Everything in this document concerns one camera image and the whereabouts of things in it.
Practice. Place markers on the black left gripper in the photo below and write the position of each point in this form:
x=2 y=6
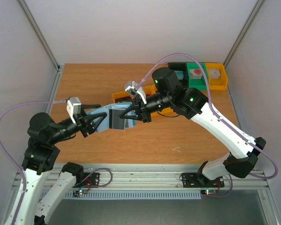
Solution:
x=85 y=126

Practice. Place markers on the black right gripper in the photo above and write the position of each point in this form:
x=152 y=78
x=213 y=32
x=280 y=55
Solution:
x=142 y=109

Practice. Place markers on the teal leather card holder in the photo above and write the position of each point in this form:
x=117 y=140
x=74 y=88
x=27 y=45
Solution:
x=105 y=124

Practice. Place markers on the black VIP card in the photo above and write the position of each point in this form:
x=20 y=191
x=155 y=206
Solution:
x=115 y=122

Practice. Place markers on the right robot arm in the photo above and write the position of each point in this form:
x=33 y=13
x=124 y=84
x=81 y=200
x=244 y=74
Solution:
x=194 y=105

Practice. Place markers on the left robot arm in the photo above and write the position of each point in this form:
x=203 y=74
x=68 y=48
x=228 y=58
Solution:
x=40 y=157

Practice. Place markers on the teal card deck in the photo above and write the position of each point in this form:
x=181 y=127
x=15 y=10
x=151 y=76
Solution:
x=179 y=74

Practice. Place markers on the red spot card deck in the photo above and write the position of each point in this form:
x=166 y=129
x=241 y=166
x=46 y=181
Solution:
x=195 y=73

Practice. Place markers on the white card deck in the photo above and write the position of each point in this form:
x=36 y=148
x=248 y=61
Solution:
x=214 y=73

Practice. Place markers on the left yellow bin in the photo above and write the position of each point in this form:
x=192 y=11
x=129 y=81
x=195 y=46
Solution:
x=122 y=96

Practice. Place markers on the middle yellow bin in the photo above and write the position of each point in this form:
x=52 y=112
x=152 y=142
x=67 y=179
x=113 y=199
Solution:
x=149 y=90

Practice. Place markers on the right yellow bin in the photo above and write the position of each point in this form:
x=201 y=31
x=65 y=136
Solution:
x=166 y=111

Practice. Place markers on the black storage bin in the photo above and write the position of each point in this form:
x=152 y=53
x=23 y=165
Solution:
x=180 y=66

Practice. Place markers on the green storage bin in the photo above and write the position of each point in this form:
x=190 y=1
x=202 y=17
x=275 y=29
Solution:
x=198 y=84

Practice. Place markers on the left small circuit board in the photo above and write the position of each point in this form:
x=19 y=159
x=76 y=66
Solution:
x=79 y=193

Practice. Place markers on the small circuit board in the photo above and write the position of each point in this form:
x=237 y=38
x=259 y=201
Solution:
x=79 y=193
x=207 y=192

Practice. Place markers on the far yellow storage bin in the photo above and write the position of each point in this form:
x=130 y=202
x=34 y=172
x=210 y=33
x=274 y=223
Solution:
x=218 y=79

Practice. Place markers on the right small circuit board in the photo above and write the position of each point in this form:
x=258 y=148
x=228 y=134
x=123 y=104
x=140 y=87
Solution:
x=207 y=192

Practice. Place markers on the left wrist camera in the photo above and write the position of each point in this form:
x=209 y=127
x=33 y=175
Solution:
x=73 y=107

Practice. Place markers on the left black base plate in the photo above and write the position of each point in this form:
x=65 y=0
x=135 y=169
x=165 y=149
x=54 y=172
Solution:
x=92 y=180

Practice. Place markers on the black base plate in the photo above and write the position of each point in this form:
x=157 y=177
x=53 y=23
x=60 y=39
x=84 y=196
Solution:
x=193 y=180
x=92 y=180

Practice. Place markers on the grey slotted cable duct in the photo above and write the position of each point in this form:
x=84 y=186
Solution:
x=134 y=195

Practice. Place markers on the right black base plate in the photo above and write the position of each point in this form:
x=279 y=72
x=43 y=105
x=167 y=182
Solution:
x=193 y=180

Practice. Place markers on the left corner aluminium post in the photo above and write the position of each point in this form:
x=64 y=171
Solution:
x=25 y=8

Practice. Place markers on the corner aluminium post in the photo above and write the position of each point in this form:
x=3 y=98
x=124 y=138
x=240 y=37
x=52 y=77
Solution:
x=245 y=28
x=25 y=8

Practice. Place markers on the right corner aluminium post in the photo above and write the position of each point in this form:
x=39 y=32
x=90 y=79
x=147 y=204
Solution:
x=245 y=28

